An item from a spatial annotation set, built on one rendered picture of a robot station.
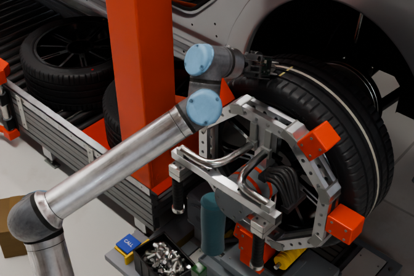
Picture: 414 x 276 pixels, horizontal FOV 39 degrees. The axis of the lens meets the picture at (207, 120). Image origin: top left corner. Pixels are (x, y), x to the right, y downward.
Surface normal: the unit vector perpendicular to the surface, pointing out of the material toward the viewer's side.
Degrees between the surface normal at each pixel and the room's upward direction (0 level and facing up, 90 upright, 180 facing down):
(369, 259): 0
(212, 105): 54
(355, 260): 0
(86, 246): 0
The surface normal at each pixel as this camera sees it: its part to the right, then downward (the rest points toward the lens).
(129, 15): -0.68, 0.46
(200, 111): 0.11, 0.05
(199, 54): -0.68, -0.10
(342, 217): 0.00, -0.78
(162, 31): 0.73, 0.43
